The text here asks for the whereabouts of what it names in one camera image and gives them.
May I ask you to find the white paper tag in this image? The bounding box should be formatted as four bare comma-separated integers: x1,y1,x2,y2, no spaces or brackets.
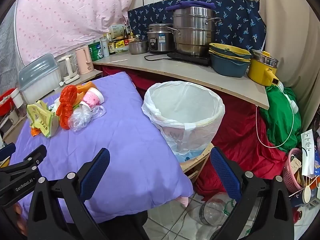
301,129,315,175

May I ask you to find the grey cloth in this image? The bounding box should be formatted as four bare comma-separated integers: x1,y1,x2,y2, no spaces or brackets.
0,5,25,88

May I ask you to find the red plastic container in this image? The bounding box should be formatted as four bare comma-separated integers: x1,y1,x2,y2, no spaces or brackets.
0,88,17,117

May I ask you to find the steel steamer pot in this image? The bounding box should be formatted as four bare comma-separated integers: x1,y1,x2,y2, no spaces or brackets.
171,6,223,57

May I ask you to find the small white bottle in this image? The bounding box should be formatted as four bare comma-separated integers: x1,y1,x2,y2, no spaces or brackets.
101,37,110,57

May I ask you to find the purple pillow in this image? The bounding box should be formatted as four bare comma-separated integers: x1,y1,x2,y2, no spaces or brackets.
9,71,194,224

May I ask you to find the green cloth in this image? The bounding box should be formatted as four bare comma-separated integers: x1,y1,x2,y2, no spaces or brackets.
260,81,303,152

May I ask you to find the wooden stool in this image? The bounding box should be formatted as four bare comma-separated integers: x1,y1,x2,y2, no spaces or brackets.
179,142,215,180

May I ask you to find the white cardboard box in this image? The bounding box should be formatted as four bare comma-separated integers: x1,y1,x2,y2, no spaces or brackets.
109,24,125,40

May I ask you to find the yellow electric pot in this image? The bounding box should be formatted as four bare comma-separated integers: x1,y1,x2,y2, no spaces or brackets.
247,50,279,87

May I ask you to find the red cloth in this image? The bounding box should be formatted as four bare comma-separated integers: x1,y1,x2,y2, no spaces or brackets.
94,64,288,195

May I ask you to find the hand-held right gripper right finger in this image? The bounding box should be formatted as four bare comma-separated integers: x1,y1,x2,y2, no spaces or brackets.
210,146,295,240

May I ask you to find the pink dotted cloth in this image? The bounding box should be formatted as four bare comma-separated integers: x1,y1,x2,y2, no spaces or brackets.
15,0,140,63

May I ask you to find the navy printed cloth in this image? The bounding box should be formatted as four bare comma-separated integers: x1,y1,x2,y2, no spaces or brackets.
127,0,267,53

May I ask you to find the black induction cooker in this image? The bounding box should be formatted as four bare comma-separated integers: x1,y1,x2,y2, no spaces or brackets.
167,51,211,67

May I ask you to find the light green paper carton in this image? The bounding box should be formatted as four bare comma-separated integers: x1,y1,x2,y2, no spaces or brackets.
26,100,58,138

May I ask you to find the white glass kettle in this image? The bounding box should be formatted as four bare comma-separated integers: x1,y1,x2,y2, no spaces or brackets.
57,54,80,85

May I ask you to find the green can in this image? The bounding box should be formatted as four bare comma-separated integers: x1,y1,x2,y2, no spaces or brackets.
88,40,104,62

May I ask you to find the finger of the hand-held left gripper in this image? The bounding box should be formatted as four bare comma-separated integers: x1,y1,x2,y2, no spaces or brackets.
0,144,47,174
0,142,16,162

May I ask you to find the purple cloth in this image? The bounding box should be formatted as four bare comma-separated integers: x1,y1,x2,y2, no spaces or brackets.
166,1,217,12

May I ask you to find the orange striped packet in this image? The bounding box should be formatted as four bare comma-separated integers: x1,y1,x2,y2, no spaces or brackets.
76,81,97,100

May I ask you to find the black power cable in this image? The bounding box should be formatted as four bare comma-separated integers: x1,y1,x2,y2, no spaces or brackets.
144,53,175,62

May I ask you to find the white bin with plastic liner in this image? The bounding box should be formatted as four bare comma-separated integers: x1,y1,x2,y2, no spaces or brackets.
141,80,225,163

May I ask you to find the small steel pot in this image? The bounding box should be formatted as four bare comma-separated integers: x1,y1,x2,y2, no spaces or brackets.
128,39,148,55

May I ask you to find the yellow rimmed blue basin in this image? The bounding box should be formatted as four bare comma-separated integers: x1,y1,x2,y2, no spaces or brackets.
209,42,252,57
209,49,251,62

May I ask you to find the large blue basin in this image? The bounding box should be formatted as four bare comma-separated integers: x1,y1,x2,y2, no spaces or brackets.
210,54,250,78

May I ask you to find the pink plastic basket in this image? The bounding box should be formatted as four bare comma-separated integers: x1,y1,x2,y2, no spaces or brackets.
282,148,304,190

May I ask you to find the beige curtain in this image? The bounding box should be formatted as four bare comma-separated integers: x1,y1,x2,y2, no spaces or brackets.
241,0,320,130

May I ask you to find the pink kettle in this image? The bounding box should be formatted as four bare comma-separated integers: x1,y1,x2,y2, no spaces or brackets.
75,46,94,75

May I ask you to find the orange plastic bag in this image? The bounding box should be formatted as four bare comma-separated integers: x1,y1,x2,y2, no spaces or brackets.
56,85,78,130

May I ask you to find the clear plastic bottle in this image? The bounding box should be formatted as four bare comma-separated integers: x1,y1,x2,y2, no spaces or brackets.
187,194,237,227

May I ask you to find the pink paper cup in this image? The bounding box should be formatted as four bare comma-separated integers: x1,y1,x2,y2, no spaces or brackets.
82,87,105,109

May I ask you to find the white tissue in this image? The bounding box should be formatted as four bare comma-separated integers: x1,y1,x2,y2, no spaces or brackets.
48,97,61,112

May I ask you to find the dark sauce bottle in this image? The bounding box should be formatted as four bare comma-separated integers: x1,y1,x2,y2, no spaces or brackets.
107,34,116,55

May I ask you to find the white cable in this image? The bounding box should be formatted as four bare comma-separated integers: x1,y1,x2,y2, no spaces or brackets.
255,85,295,148

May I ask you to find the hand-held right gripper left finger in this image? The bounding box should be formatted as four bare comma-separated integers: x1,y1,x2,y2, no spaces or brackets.
27,148,112,240

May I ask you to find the clear plastic bag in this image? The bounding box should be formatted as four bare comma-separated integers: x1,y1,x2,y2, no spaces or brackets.
67,104,107,132

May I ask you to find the white box with grey lid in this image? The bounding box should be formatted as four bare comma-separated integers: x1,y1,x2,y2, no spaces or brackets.
18,54,62,102

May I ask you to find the steel rice cooker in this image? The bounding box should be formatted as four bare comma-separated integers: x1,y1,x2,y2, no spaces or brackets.
146,23,180,54

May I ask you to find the person's left hand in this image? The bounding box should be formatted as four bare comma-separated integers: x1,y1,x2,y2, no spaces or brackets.
14,202,28,236

